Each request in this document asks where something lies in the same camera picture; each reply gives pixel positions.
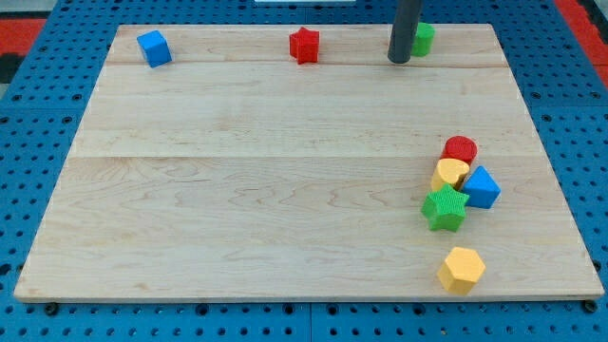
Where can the dark grey pointer rod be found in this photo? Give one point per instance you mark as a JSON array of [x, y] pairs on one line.
[[403, 31]]

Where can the light wooden board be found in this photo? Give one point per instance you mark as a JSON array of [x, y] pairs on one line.
[[234, 174]]

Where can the red star block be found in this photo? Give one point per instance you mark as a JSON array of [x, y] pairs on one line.
[[304, 45]]

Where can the yellow heart block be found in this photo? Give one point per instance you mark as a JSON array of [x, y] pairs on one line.
[[449, 171]]

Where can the green star block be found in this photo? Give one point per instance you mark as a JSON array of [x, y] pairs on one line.
[[445, 209]]

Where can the red cylinder block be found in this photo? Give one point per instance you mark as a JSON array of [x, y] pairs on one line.
[[460, 148]]

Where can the blue triangle block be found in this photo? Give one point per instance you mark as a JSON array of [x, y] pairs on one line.
[[481, 188]]

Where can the green cylinder block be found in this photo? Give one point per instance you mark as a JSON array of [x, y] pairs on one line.
[[423, 40]]

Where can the yellow hexagon block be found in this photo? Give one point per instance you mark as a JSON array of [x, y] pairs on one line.
[[461, 270]]

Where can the blue cube block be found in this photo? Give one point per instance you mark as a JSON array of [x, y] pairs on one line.
[[154, 48]]

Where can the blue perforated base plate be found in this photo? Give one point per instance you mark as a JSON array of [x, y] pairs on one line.
[[47, 97]]

